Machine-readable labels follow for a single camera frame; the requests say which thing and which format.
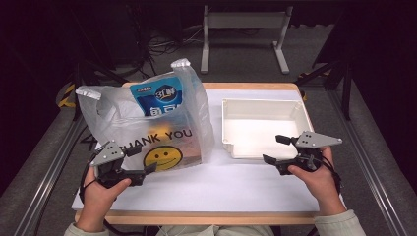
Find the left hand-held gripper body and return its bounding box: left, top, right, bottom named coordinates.
left=89, top=140, right=147, bottom=190

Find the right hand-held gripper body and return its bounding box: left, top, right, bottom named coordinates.
left=275, top=131, right=343, bottom=176

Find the white plastic tray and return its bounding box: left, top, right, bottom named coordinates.
left=221, top=97, right=315, bottom=161

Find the clear plastic bag smiley print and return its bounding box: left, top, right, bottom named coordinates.
left=75, top=58, right=216, bottom=173

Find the blue snack pouch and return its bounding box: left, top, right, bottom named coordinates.
left=129, top=77, right=185, bottom=118

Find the person's right hand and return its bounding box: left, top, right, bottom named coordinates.
left=287, top=146, right=347, bottom=217

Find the person's left hand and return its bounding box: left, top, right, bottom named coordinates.
left=75, top=166, right=133, bottom=233

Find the black tripod stand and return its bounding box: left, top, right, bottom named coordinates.
left=70, top=58, right=130, bottom=122
left=294, top=58, right=354, bottom=121

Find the yellow black striped tape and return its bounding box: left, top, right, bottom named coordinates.
left=57, top=83, right=79, bottom=109

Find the person's torso clothing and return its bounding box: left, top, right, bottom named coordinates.
left=155, top=224, right=275, bottom=236

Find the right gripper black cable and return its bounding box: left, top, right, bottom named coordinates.
left=322, top=156, right=342, bottom=195

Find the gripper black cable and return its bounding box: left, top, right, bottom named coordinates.
left=78, top=149, right=100, bottom=205
left=322, top=156, right=342, bottom=195

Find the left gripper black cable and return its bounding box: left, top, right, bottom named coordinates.
left=78, top=149, right=100, bottom=205

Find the aluminium floor rail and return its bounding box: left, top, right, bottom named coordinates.
left=13, top=114, right=87, bottom=236
left=328, top=88, right=410, bottom=236

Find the bundle of black floor cables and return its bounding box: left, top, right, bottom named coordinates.
left=143, top=25, right=205, bottom=84

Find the white metal stand frame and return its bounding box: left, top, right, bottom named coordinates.
left=200, top=4, right=294, bottom=75

